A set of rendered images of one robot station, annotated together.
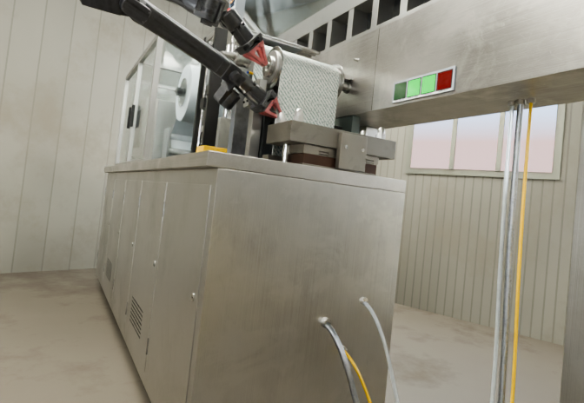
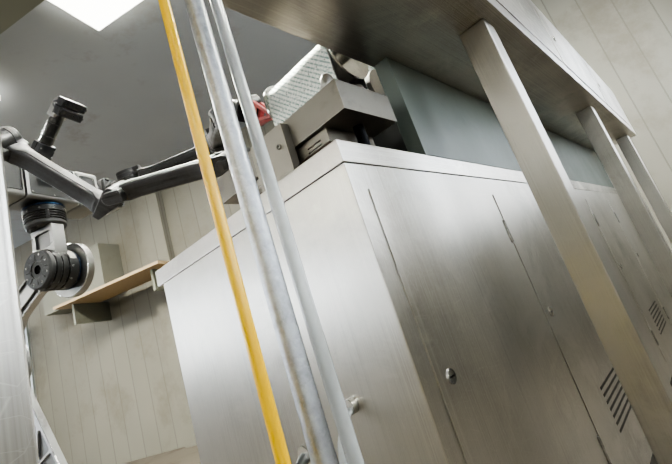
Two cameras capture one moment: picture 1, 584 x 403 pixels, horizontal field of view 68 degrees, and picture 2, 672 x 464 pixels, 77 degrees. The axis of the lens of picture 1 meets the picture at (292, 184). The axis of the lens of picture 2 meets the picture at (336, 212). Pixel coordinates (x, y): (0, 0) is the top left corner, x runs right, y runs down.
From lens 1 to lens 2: 1.46 m
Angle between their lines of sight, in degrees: 68
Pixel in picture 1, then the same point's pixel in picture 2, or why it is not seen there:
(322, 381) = not seen: outside the picture
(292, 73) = (280, 102)
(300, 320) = not seen: hidden behind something
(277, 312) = (250, 437)
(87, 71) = not seen: hidden behind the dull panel
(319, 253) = (262, 338)
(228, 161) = (165, 273)
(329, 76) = (315, 59)
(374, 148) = (307, 122)
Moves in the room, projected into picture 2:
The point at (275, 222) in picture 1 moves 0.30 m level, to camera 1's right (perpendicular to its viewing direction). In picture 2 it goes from (212, 317) to (215, 292)
